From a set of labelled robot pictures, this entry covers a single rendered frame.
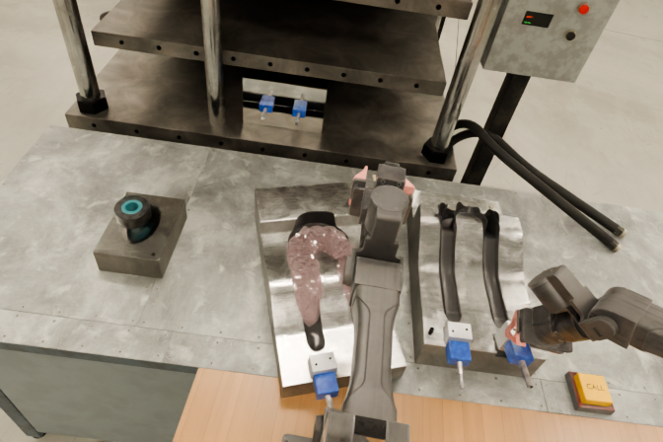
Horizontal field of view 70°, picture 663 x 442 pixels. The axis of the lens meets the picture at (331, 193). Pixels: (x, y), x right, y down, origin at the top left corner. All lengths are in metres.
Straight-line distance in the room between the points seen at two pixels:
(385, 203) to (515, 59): 1.01
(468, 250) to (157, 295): 0.75
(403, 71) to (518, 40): 0.35
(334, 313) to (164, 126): 0.90
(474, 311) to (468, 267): 0.12
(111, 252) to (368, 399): 0.77
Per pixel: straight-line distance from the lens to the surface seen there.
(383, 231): 0.68
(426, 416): 1.09
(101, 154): 1.56
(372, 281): 0.68
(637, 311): 0.87
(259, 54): 1.53
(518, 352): 1.06
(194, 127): 1.64
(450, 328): 1.05
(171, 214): 1.24
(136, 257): 1.17
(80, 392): 1.52
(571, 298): 0.89
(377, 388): 0.60
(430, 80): 1.54
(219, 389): 1.06
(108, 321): 1.17
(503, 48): 1.59
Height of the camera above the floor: 1.77
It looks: 44 degrees down
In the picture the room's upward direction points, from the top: 10 degrees clockwise
